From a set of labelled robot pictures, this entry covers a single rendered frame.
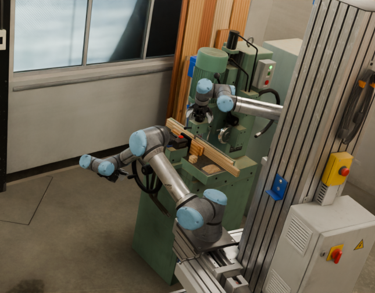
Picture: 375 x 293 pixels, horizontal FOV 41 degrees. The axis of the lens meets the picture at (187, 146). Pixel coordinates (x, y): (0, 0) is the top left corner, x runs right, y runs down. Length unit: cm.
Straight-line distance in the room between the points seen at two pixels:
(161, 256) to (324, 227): 154
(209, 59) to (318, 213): 112
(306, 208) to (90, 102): 251
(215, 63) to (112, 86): 164
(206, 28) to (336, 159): 279
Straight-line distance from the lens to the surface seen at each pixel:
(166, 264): 330
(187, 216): 223
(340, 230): 204
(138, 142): 231
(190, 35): 442
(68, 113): 410
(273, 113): 242
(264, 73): 296
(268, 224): 229
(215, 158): 292
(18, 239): 359
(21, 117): 389
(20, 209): 386
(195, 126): 294
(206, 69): 278
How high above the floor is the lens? 227
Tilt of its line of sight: 27 degrees down
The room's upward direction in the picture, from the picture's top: 12 degrees clockwise
